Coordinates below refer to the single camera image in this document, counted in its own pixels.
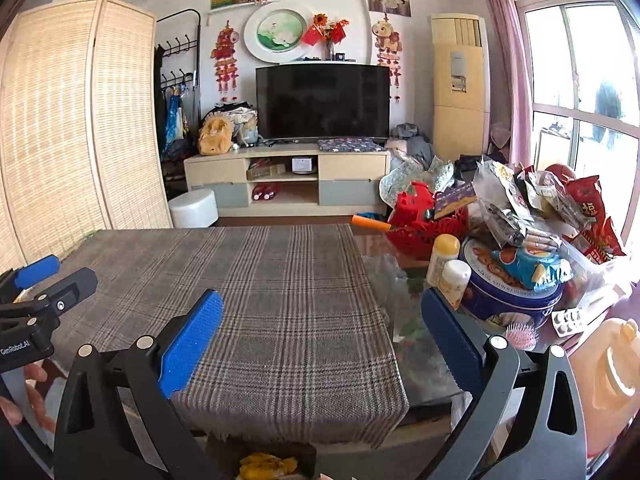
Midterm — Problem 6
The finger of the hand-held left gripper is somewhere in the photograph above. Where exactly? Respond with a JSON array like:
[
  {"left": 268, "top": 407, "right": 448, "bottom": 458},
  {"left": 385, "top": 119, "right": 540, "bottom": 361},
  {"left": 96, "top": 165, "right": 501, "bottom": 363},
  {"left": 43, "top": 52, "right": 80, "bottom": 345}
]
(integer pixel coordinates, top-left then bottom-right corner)
[
  {"left": 31, "top": 267, "right": 99, "bottom": 322},
  {"left": 0, "top": 254, "right": 62, "bottom": 304}
]

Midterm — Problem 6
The yellow wrapper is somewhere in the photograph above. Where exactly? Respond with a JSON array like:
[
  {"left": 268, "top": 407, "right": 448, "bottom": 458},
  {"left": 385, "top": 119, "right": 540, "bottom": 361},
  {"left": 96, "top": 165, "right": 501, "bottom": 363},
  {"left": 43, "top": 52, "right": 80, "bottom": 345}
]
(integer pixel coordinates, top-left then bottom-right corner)
[{"left": 239, "top": 452, "right": 301, "bottom": 479}]

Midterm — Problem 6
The peach plastic jug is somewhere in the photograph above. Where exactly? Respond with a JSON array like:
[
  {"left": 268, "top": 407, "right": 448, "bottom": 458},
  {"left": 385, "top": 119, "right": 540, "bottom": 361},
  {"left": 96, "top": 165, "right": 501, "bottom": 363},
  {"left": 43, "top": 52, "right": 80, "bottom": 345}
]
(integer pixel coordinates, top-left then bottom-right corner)
[{"left": 570, "top": 317, "right": 640, "bottom": 462}]

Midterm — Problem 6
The round wall picture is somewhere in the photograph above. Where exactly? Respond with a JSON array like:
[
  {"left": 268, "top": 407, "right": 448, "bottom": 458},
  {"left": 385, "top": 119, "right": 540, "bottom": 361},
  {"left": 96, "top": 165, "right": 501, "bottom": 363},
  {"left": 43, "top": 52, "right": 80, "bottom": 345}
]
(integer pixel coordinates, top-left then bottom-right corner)
[{"left": 244, "top": 4, "right": 321, "bottom": 65}]

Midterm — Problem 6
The pink curtain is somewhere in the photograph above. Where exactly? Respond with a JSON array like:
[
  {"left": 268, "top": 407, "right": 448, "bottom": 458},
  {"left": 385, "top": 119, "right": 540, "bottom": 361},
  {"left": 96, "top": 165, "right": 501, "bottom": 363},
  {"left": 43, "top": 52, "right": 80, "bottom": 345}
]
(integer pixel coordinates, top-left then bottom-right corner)
[{"left": 472, "top": 0, "right": 534, "bottom": 167}]

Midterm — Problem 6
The black television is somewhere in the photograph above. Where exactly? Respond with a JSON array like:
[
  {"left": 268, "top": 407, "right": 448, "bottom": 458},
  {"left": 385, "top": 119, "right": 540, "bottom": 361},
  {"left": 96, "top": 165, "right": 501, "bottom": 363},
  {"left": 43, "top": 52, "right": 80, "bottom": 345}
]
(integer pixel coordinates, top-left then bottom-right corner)
[{"left": 255, "top": 63, "right": 391, "bottom": 141}]

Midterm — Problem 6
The silver pill blister pack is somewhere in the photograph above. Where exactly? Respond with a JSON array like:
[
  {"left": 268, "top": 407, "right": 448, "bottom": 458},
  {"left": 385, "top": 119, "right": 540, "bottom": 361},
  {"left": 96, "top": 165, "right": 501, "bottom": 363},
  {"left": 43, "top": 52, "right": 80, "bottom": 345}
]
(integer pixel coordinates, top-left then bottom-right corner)
[{"left": 551, "top": 307, "right": 586, "bottom": 336}]

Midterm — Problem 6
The yellow plush toy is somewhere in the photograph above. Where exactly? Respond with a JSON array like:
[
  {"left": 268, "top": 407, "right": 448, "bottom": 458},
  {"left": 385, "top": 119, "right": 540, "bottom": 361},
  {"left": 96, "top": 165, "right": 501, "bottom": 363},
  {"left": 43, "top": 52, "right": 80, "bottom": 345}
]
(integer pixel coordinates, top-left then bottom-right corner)
[{"left": 196, "top": 115, "right": 235, "bottom": 156}]

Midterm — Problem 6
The white round stool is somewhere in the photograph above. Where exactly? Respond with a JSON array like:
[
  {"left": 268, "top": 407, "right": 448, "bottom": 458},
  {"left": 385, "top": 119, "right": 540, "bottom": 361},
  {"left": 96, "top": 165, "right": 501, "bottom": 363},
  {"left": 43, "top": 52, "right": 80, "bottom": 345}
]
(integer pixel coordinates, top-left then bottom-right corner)
[{"left": 167, "top": 189, "right": 220, "bottom": 229}]

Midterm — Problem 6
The beige television cabinet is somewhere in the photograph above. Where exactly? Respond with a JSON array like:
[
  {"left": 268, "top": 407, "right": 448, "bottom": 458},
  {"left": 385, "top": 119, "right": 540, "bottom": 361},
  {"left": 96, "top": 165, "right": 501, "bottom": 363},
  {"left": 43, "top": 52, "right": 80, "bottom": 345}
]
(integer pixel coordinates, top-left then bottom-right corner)
[{"left": 183, "top": 142, "right": 392, "bottom": 219}]

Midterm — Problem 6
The pink hairbrush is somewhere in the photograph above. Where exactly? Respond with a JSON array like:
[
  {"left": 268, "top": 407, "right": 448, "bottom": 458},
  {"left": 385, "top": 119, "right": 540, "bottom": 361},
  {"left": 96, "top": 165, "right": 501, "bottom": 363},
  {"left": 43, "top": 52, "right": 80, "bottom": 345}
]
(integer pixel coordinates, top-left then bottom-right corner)
[{"left": 504, "top": 322, "right": 537, "bottom": 351}]

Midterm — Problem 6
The clear plastic bag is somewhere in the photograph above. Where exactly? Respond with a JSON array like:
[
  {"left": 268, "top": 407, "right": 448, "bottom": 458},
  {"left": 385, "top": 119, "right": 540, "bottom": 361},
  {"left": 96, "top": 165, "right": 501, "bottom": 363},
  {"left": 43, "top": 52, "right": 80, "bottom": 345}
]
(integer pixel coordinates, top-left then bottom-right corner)
[{"left": 564, "top": 250, "right": 632, "bottom": 312}]

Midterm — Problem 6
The white bottle cream cap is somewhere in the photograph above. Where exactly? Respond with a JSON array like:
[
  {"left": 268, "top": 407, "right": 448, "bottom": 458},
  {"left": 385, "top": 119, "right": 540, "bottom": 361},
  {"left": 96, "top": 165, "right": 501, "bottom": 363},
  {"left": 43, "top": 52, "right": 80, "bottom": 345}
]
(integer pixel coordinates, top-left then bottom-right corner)
[{"left": 440, "top": 259, "right": 472, "bottom": 311}]

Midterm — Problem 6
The red hanging ornament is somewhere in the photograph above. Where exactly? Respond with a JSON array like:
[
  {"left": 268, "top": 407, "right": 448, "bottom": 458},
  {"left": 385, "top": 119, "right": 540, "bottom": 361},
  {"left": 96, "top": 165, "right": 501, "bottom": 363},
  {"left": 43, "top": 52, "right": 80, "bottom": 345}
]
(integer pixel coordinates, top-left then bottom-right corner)
[
  {"left": 371, "top": 12, "right": 404, "bottom": 104},
  {"left": 210, "top": 20, "right": 241, "bottom": 102}
]

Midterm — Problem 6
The window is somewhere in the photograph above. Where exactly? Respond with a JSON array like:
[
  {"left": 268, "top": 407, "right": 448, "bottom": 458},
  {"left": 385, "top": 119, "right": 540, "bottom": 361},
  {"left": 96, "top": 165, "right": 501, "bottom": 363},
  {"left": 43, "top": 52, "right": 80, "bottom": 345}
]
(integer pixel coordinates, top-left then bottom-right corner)
[{"left": 510, "top": 0, "right": 640, "bottom": 188}]

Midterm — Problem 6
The red snack bag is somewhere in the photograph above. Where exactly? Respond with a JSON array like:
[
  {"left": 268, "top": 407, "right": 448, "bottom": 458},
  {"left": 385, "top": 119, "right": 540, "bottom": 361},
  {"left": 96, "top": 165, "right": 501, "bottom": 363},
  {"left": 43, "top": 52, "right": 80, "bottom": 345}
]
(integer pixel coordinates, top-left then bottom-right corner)
[{"left": 562, "top": 175, "right": 627, "bottom": 265}]

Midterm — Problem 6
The brown cardboard box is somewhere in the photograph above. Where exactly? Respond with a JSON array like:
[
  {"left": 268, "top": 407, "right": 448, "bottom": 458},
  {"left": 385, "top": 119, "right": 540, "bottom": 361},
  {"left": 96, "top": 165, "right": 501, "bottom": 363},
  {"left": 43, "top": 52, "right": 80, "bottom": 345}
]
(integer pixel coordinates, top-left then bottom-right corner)
[{"left": 246, "top": 157, "right": 287, "bottom": 181}]

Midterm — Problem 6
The blue patterned mat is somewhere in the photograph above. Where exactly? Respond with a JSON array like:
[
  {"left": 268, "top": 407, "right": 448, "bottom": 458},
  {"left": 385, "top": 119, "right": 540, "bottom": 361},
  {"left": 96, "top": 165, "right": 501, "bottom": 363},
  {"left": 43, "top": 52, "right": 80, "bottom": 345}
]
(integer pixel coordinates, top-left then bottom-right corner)
[{"left": 318, "top": 137, "right": 390, "bottom": 154}]

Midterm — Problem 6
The blue hanging garment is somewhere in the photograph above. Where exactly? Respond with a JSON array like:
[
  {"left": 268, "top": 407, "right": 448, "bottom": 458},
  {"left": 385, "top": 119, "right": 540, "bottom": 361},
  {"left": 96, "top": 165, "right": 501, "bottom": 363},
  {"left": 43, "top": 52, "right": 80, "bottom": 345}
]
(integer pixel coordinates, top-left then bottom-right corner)
[{"left": 165, "top": 87, "right": 186, "bottom": 154}]

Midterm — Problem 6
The red plastic basket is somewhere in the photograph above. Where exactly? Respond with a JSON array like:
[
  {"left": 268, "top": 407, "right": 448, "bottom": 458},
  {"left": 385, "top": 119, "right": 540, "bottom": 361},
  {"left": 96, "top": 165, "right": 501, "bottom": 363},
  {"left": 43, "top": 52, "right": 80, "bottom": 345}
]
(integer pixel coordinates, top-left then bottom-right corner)
[{"left": 387, "top": 181, "right": 471, "bottom": 261}]

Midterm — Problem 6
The orange tube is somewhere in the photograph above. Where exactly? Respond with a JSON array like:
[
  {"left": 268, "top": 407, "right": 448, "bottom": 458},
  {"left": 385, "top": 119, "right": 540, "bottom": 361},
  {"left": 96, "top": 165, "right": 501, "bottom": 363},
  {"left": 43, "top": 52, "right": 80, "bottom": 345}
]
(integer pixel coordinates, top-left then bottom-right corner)
[{"left": 351, "top": 215, "right": 392, "bottom": 233}]

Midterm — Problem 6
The blue snack bag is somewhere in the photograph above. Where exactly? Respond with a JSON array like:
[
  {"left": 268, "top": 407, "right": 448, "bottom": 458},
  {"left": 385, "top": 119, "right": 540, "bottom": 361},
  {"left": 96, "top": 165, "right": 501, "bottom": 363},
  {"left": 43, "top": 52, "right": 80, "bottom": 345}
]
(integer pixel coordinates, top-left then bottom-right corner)
[{"left": 491, "top": 247, "right": 574, "bottom": 292}]

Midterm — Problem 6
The grey plaid tablecloth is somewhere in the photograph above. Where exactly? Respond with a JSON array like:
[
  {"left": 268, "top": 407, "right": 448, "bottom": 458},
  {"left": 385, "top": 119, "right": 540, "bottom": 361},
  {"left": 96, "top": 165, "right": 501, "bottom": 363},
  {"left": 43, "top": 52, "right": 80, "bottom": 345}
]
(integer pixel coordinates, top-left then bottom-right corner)
[{"left": 47, "top": 224, "right": 412, "bottom": 449}]

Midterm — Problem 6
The pile of clothes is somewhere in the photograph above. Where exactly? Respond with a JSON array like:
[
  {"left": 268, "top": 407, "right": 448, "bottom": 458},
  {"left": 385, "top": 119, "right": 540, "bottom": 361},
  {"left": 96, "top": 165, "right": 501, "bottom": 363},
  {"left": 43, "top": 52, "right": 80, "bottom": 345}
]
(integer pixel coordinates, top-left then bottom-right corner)
[{"left": 215, "top": 102, "right": 259, "bottom": 149}]

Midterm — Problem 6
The flower vase with red flags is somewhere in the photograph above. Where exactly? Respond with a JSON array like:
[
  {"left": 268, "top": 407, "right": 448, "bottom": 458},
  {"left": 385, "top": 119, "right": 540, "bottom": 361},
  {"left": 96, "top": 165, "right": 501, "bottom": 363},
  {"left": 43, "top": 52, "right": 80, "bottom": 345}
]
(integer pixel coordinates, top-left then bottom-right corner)
[{"left": 300, "top": 12, "right": 351, "bottom": 61}]

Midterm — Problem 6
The grey clothes pile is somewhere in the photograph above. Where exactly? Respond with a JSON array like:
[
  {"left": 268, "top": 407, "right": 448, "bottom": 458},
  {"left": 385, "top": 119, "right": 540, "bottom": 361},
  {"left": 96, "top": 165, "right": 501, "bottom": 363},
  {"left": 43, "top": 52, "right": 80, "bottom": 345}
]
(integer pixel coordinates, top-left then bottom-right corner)
[{"left": 389, "top": 122, "right": 436, "bottom": 167}]

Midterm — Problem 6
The white bottle yellow cap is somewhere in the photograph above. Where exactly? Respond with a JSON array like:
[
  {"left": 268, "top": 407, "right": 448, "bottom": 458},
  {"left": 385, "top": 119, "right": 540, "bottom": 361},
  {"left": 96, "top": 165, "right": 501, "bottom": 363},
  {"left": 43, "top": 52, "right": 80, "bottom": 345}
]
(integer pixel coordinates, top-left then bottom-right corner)
[{"left": 426, "top": 234, "right": 461, "bottom": 289}]

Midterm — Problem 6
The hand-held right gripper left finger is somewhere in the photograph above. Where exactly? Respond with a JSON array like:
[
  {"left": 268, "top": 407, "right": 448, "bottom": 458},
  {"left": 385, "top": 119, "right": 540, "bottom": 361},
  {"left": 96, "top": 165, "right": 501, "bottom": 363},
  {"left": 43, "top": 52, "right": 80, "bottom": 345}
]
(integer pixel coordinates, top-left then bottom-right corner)
[{"left": 52, "top": 288, "right": 226, "bottom": 480}]

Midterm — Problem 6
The pile of silver snack packets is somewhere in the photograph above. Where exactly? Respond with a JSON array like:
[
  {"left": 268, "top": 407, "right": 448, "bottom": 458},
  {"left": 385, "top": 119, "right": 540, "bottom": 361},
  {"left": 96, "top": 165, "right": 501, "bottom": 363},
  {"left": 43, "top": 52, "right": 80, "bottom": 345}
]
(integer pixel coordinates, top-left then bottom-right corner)
[{"left": 470, "top": 156, "right": 592, "bottom": 261}]

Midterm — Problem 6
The beige standing air conditioner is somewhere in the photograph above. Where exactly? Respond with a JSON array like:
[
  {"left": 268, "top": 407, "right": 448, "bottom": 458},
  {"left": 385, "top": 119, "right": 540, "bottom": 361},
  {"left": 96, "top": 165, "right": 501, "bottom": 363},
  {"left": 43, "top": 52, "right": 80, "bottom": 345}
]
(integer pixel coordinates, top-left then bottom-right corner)
[{"left": 431, "top": 13, "right": 491, "bottom": 164}]

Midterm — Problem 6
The person's left hand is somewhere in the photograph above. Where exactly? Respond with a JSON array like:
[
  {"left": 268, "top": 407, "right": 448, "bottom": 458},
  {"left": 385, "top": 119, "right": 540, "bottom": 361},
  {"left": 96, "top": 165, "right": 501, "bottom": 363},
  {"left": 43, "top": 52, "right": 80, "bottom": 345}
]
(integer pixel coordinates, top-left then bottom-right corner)
[{"left": 0, "top": 362, "right": 57, "bottom": 434}]

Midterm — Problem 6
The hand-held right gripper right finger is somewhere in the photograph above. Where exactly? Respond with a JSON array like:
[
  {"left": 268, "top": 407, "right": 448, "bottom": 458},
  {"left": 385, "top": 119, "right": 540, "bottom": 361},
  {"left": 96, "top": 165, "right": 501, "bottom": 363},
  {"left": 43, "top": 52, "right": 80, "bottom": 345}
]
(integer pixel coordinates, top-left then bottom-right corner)
[{"left": 420, "top": 287, "right": 589, "bottom": 480}]

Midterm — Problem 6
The black bin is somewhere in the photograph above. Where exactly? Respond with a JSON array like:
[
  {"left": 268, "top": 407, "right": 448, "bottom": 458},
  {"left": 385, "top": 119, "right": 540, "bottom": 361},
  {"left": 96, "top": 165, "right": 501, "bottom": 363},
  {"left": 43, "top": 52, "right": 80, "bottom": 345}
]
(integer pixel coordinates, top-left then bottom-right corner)
[{"left": 205, "top": 437, "right": 319, "bottom": 480}]

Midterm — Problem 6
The black coat rack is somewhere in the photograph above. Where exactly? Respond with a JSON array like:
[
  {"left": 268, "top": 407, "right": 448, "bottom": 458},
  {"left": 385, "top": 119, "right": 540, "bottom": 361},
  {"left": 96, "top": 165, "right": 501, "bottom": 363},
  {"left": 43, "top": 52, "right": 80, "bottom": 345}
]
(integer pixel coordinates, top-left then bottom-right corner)
[{"left": 153, "top": 9, "right": 202, "bottom": 162}]

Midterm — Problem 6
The woven folding screen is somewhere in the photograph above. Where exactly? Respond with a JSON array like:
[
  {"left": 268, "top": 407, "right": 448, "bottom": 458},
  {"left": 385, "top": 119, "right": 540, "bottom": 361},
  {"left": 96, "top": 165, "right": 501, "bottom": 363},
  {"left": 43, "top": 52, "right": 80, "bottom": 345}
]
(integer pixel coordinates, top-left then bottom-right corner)
[{"left": 0, "top": 0, "right": 174, "bottom": 273}]

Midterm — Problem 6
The purple card box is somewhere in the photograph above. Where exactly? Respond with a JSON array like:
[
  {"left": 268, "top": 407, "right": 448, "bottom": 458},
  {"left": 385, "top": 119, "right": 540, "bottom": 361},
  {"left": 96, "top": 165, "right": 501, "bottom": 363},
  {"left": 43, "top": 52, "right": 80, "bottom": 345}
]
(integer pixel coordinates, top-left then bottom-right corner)
[{"left": 434, "top": 181, "right": 479, "bottom": 219}]

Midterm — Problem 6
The blue cookie tin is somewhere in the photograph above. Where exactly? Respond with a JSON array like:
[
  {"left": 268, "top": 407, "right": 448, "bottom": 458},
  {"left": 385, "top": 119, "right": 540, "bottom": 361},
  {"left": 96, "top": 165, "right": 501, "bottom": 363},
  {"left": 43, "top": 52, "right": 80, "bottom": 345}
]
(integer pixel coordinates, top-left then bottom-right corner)
[{"left": 459, "top": 236, "right": 566, "bottom": 322}]

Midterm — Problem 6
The green floral cloth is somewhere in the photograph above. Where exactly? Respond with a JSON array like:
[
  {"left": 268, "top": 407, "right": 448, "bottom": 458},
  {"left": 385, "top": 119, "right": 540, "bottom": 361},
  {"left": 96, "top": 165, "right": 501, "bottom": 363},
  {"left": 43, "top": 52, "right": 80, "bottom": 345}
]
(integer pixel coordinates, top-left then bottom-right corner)
[{"left": 379, "top": 156, "right": 455, "bottom": 209}]

